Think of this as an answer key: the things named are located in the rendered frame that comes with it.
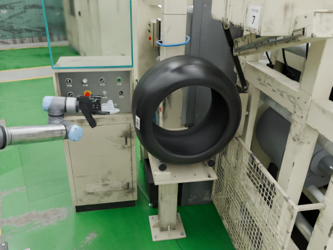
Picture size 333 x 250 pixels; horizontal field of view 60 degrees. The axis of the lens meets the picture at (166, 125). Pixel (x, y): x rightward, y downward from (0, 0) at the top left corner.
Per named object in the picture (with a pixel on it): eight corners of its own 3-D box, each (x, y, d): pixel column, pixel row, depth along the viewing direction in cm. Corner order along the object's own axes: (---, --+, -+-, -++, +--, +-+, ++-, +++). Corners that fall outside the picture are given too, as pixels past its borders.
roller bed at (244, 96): (212, 123, 209) (216, 84, 196) (231, 122, 211) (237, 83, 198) (221, 136, 191) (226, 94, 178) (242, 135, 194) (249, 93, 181)
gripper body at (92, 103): (101, 100, 140) (75, 98, 137) (100, 116, 144) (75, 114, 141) (101, 94, 147) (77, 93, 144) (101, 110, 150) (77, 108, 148)
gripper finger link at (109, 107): (120, 104, 143) (101, 102, 141) (119, 115, 146) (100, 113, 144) (120, 101, 146) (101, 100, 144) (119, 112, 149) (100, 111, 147)
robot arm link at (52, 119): (57, 140, 139) (57, 118, 135) (44, 132, 145) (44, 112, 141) (71, 136, 145) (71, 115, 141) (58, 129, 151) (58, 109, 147)
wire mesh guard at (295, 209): (210, 197, 227) (220, 116, 196) (213, 197, 227) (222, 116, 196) (264, 312, 148) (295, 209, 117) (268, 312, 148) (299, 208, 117)
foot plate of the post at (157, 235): (148, 217, 247) (148, 213, 246) (179, 213, 252) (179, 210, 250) (152, 241, 224) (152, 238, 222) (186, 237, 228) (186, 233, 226)
